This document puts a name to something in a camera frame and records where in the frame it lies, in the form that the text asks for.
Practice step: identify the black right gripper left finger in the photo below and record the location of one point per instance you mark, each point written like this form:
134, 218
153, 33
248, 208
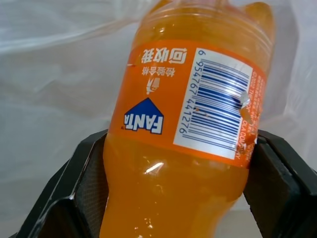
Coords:
62, 193

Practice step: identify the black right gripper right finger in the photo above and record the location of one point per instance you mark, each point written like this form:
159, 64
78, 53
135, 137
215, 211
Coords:
280, 188

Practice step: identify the orange Fanta soda bottle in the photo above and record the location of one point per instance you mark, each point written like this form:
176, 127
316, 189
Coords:
178, 119

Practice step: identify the translucent white plastic bag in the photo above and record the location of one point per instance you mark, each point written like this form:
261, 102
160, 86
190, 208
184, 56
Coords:
57, 81

